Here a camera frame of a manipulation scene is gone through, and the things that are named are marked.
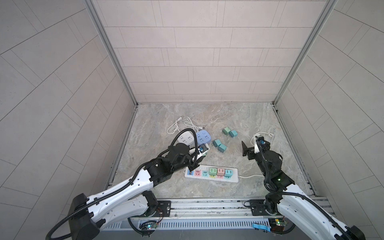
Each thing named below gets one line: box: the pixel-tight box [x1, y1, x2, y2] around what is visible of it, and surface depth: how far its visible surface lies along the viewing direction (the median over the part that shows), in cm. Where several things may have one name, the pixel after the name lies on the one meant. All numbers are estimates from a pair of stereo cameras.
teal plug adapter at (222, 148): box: [217, 143, 227, 153], surface depth 93 cm
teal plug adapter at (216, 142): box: [212, 139, 222, 148], surface depth 95 cm
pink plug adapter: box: [216, 168, 225, 178], surface depth 79 cm
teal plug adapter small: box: [224, 169, 233, 178], surface depth 78 cm
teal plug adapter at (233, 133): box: [228, 129, 238, 138], surface depth 100 cm
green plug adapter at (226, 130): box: [222, 127, 231, 135], surface depth 101 cm
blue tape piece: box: [252, 223, 271, 232], surface depth 67 cm
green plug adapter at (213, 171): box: [209, 168, 217, 177], surface depth 79 cm
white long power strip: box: [184, 165, 239, 183], surface depth 80 cm
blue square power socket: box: [196, 130, 212, 145], surface depth 96 cm
